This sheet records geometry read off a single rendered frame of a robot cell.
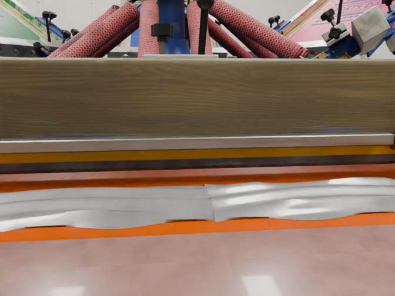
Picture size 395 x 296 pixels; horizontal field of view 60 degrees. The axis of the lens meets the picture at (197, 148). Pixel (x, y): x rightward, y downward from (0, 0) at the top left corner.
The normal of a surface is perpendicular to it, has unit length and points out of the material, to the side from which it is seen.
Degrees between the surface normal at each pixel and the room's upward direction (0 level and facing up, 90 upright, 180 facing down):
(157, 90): 90
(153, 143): 90
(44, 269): 0
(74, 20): 90
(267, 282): 0
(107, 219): 43
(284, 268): 0
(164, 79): 90
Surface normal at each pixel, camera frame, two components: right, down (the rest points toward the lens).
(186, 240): 0.00, -0.98
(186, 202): 0.00, -0.76
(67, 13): 0.10, 0.22
